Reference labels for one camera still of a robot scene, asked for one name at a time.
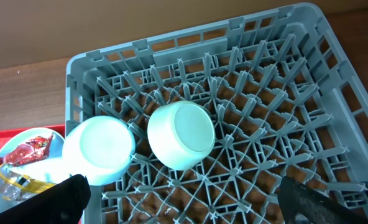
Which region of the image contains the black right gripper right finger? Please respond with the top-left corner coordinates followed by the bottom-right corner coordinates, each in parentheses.
top-left (277, 176), bottom-right (368, 223)

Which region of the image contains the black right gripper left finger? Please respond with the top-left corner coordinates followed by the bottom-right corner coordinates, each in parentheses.
top-left (0, 174), bottom-right (91, 224)

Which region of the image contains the light blue bowl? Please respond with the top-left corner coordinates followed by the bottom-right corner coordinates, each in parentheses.
top-left (62, 116), bottom-right (136, 186)

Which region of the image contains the green bowl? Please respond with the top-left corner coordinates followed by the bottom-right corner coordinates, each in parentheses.
top-left (147, 101), bottom-right (216, 170)

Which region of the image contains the grey dishwasher rack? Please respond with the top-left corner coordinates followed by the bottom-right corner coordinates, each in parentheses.
top-left (65, 2), bottom-right (368, 223)

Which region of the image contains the light blue plate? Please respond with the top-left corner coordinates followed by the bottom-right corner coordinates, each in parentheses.
top-left (0, 124), bottom-right (69, 207)

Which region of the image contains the clear silver wrapper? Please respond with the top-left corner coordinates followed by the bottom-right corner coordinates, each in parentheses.
top-left (0, 164), bottom-right (55, 202)

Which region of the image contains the red snack wrapper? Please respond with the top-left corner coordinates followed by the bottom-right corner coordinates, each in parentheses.
top-left (0, 134), bottom-right (54, 167)

